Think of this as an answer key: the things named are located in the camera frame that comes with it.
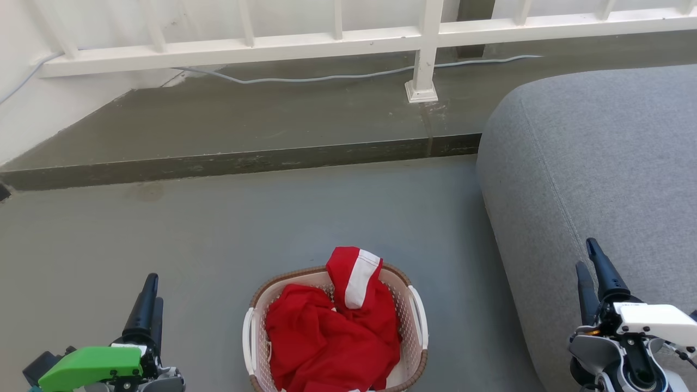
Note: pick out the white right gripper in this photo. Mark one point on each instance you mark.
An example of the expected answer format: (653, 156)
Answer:
(656, 320)

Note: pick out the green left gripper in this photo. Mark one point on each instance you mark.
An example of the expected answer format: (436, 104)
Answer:
(90, 365)

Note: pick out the red and white garment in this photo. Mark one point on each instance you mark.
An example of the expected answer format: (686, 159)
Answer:
(332, 337)

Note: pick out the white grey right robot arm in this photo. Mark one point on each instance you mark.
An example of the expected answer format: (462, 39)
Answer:
(604, 354)

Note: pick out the grey fabric sofa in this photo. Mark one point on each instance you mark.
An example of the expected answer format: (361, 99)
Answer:
(599, 163)

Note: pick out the white laundry basket brown rim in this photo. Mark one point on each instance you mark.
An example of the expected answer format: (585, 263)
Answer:
(414, 321)

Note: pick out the white railing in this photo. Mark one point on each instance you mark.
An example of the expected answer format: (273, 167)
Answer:
(425, 38)

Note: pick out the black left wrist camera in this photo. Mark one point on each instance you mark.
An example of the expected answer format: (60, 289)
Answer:
(41, 366)

